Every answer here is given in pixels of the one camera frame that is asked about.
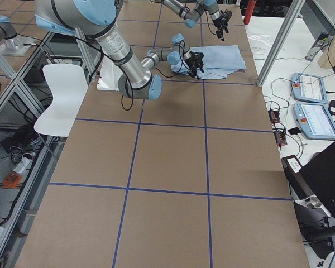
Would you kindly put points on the red cylinder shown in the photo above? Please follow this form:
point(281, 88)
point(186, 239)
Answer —
point(249, 11)

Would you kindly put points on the light blue button shirt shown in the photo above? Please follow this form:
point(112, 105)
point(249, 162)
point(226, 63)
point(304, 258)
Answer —
point(220, 61)

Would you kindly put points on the white plastic chair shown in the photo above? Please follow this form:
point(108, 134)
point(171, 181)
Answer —
point(68, 86)

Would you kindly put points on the lower blue teach pendant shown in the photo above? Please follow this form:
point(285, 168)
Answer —
point(314, 121)

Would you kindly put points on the orange device on floor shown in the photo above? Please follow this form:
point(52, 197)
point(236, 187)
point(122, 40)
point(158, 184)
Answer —
point(12, 180)

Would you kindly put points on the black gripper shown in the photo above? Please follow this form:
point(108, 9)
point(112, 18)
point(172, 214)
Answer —
point(218, 23)
point(191, 62)

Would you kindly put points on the clear plastic bag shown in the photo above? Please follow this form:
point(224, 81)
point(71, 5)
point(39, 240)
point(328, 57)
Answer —
point(260, 43)

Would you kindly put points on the white camera mast with base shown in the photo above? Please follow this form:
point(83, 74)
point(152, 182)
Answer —
point(111, 75)

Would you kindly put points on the upper blue teach pendant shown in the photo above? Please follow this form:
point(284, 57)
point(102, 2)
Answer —
point(308, 88)

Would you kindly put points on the blue teach pendant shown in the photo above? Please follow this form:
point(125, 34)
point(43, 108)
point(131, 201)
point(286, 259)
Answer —
point(314, 121)
point(308, 88)

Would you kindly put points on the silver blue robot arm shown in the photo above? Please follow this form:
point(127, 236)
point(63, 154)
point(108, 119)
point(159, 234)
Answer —
point(137, 81)
point(191, 16)

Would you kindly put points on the black relay box with wires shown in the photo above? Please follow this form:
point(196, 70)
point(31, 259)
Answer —
point(274, 116)

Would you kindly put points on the aluminium frame post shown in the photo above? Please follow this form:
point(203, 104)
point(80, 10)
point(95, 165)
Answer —
point(281, 36)

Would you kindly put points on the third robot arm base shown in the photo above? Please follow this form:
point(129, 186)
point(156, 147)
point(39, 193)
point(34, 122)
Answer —
point(13, 43)

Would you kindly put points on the black laptop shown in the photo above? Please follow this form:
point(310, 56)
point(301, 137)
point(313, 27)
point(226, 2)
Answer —
point(317, 177)

